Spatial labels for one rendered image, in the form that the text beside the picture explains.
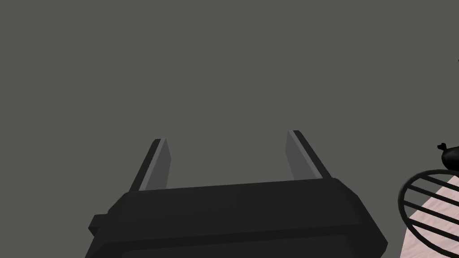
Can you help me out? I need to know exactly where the black wire rack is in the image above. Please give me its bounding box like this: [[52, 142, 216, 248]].
[[398, 169, 459, 258]]

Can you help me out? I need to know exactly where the black rounded object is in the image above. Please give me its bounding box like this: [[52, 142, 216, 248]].
[[437, 142, 459, 171]]

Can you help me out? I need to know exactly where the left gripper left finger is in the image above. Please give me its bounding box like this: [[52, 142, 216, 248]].
[[128, 138, 172, 192]]

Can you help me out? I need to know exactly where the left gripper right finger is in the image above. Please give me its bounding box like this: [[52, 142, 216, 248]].
[[285, 130, 332, 181]]

